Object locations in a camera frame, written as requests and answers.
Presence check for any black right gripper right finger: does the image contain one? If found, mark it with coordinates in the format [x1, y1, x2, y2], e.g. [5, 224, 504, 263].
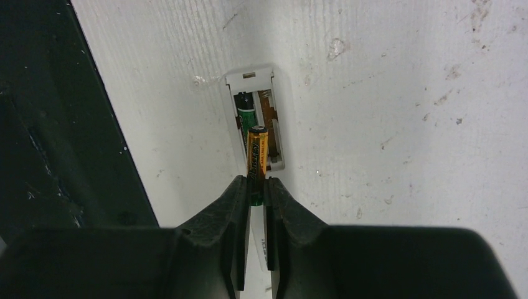
[263, 178, 516, 298]

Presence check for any white remote control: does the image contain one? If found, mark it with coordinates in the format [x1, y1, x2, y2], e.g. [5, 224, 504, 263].
[222, 64, 298, 273]

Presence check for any green black AAA battery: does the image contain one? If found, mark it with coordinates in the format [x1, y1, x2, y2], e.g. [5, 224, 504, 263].
[233, 92, 258, 152]

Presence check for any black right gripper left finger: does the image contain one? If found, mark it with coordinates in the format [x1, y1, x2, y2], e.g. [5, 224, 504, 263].
[1, 176, 250, 298]

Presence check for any gold AAA battery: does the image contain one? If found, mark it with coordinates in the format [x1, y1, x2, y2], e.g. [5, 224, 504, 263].
[247, 125, 268, 206]

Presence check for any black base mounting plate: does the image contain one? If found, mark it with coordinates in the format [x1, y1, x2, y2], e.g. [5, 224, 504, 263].
[1, 1, 158, 244]

